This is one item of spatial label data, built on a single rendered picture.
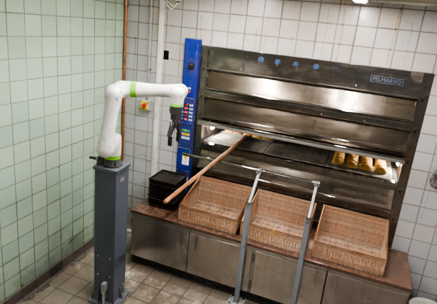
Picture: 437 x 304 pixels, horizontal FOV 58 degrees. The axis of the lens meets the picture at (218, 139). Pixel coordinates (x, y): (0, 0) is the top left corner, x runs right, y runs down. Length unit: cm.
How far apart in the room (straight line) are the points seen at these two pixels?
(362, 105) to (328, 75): 38
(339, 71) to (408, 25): 60
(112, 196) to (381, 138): 221
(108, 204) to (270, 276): 147
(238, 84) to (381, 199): 160
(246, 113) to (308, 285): 156
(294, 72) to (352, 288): 181
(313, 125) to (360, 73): 58
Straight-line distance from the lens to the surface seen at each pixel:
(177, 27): 384
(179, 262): 382
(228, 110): 371
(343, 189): 368
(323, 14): 347
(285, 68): 353
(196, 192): 393
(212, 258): 365
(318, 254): 346
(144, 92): 287
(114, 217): 320
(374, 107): 348
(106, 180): 310
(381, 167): 379
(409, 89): 349
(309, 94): 351
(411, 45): 345
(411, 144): 356
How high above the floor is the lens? 233
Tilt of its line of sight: 17 degrees down
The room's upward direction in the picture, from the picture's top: 6 degrees clockwise
